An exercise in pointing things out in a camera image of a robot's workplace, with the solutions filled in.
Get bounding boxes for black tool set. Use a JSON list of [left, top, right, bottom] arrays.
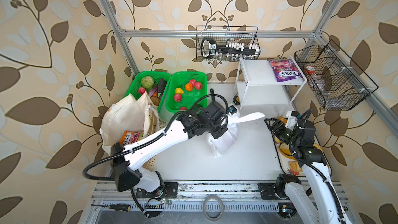
[[200, 38, 260, 61]]

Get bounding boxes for yellow lemon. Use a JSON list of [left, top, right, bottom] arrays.
[[175, 88, 184, 94]]

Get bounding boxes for dark green pipe wrench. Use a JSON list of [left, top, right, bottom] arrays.
[[210, 88, 216, 102]]

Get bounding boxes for pink red apple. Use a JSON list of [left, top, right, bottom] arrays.
[[194, 82, 203, 90]]

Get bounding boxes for white plastic bag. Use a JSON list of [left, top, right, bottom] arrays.
[[206, 111, 265, 158]]

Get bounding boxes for black yellow tape measure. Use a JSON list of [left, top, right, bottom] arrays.
[[233, 95, 240, 106]]

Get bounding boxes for tape roll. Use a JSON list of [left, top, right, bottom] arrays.
[[202, 195, 226, 222]]

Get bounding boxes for plastic bottle red cap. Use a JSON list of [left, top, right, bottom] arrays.
[[305, 65, 326, 92]]

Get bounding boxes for orange snack bag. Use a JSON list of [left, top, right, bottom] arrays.
[[120, 131, 144, 146]]

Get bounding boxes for purple Fox's candy bag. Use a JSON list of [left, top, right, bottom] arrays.
[[268, 59, 302, 83]]

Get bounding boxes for right green fruit basket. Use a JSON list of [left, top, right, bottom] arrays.
[[165, 72, 207, 113]]

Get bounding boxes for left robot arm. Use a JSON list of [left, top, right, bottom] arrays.
[[83, 93, 237, 194]]

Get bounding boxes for dark green cucumber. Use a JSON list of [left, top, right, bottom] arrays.
[[158, 78, 167, 98]]

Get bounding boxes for bread tray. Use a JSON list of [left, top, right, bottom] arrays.
[[272, 116, 333, 177]]

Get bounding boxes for cream floral tote bag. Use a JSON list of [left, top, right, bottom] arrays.
[[99, 93, 165, 155]]

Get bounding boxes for green cabbage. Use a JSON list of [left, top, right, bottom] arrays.
[[141, 76, 154, 90]]

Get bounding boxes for white two-tier shelf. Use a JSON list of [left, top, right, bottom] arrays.
[[235, 60, 307, 117]]

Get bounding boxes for orange fruit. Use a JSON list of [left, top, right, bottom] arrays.
[[185, 83, 193, 92]]

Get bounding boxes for black wire basket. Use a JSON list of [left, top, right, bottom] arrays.
[[294, 40, 379, 111], [196, 25, 261, 62]]

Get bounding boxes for left green vegetable basket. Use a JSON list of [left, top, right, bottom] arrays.
[[124, 71, 172, 112]]

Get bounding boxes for right black wire basket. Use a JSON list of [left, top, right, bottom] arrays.
[[294, 40, 379, 111]]

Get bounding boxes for yellow handled screwdriver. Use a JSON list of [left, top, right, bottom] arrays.
[[91, 204, 131, 212]]

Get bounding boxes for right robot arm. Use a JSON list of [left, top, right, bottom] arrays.
[[264, 109, 351, 224]]

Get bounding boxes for back black wire basket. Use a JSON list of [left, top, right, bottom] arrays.
[[196, 25, 261, 62]]

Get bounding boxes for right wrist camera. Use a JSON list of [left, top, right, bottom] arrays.
[[286, 111, 301, 130]]

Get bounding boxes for pink radish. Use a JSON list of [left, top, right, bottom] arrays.
[[138, 87, 146, 94]]

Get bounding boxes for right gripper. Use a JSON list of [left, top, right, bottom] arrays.
[[265, 117, 299, 148]]

